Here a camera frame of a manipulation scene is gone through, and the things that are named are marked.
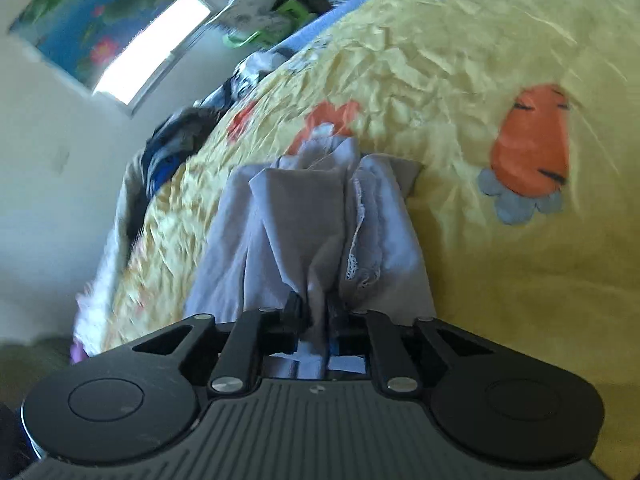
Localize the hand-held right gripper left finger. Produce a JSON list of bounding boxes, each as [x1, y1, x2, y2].
[[132, 292, 304, 396]]

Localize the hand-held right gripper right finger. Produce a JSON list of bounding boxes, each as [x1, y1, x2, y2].
[[327, 300, 494, 396]]

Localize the white lace garment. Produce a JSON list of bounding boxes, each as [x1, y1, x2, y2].
[[185, 127, 437, 382]]

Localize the stack of folded dark clothes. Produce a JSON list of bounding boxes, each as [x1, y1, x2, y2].
[[140, 106, 227, 197]]

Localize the white printed plastic bag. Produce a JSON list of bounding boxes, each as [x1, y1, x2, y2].
[[227, 52, 274, 99]]

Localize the yellow carrot print bedsheet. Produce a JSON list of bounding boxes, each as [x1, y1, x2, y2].
[[107, 0, 640, 461]]

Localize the window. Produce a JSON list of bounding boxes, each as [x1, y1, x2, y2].
[[92, 0, 214, 117]]

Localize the green plastic chair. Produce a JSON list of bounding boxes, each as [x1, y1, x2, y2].
[[222, 0, 322, 49]]

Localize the floral roller blind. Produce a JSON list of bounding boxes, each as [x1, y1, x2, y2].
[[7, 0, 197, 94]]

